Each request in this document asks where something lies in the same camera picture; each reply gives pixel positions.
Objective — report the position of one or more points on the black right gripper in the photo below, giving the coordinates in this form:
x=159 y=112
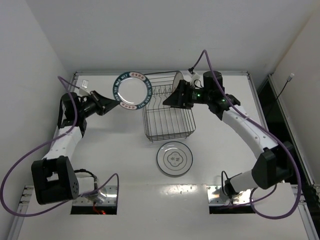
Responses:
x=185 y=94

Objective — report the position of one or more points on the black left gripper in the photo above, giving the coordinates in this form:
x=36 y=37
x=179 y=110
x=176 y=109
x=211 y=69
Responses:
x=98 y=103

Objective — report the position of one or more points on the orange sunburst pattern plate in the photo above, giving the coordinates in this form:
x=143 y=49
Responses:
x=176 y=80

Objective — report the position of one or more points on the green rimmed white plate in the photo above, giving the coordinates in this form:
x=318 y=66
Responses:
x=133 y=90

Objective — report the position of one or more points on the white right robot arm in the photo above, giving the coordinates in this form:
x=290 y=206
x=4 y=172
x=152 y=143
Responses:
x=273 y=163

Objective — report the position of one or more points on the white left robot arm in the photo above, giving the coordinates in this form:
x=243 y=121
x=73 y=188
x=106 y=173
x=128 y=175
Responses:
x=53 y=176

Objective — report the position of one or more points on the grey rimmed white plate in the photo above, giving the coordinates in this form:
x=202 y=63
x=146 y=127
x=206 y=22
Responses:
x=174 y=159

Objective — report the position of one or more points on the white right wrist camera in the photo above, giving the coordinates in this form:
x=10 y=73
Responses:
x=194 y=76

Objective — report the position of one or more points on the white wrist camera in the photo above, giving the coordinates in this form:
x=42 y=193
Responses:
x=84 y=85
x=194 y=76

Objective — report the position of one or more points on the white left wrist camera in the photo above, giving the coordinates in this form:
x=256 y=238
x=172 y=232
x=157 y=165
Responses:
x=84 y=85

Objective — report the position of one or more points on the metal wire dish rack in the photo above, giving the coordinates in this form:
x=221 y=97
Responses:
x=162 y=122

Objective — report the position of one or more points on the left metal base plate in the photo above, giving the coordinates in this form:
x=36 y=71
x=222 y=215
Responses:
x=106 y=197

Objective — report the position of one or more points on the metal base plate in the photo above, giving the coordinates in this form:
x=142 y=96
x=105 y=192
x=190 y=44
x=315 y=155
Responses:
x=216 y=197
x=106 y=197

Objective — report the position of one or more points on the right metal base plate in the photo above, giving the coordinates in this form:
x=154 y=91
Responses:
x=216 y=197

